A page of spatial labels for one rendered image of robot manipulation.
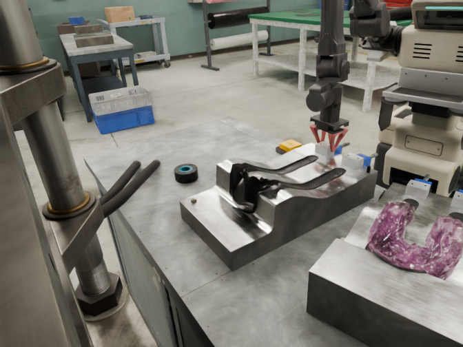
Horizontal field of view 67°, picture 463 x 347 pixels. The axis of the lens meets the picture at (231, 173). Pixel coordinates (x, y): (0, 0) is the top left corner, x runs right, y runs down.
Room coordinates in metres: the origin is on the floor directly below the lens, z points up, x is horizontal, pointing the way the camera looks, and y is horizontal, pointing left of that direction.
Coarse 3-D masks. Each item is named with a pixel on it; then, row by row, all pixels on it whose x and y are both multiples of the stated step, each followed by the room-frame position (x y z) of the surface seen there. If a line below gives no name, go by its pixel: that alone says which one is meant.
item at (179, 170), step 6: (180, 168) 1.06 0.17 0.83; (186, 168) 1.07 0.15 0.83; (192, 168) 1.05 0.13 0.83; (174, 174) 1.04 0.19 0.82; (180, 174) 1.02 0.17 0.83; (186, 174) 1.01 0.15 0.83; (192, 174) 1.02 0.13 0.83; (180, 180) 1.02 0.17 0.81; (186, 180) 1.01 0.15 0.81; (192, 180) 1.02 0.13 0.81
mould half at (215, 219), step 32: (288, 160) 0.97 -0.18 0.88; (320, 160) 0.94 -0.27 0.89; (224, 192) 0.84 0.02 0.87; (288, 192) 0.71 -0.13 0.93; (320, 192) 0.78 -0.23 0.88; (352, 192) 0.80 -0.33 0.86; (192, 224) 0.76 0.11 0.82; (224, 224) 0.70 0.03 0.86; (256, 224) 0.69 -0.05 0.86; (288, 224) 0.68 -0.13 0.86; (320, 224) 0.74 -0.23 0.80; (224, 256) 0.62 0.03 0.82; (256, 256) 0.63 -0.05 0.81
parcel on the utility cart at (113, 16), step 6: (126, 6) 6.78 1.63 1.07; (132, 6) 6.57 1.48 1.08; (108, 12) 6.41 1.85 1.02; (114, 12) 6.39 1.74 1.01; (120, 12) 6.43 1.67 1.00; (126, 12) 6.49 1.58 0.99; (132, 12) 6.55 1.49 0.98; (108, 18) 6.46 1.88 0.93; (114, 18) 6.38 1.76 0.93; (120, 18) 6.42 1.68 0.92; (126, 18) 6.48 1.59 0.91; (132, 18) 6.54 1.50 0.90
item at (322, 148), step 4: (316, 144) 1.00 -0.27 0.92; (320, 144) 1.00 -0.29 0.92; (324, 144) 1.00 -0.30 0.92; (328, 144) 1.00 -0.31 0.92; (344, 144) 1.04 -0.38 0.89; (348, 144) 1.05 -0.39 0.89; (316, 148) 1.00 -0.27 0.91; (320, 148) 0.99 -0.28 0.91; (324, 148) 0.97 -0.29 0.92; (328, 148) 0.97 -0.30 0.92; (336, 148) 0.99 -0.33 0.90; (340, 148) 1.00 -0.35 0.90; (316, 152) 1.00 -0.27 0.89; (320, 152) 0.98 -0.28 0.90; (324, 152) 0.97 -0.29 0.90; (328, 152) 0.97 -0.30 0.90; (332, 152) 0.98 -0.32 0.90; (336, 152) 0.99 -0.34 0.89; (340, 152) 1.00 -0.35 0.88; (328, 156) 0.97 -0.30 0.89
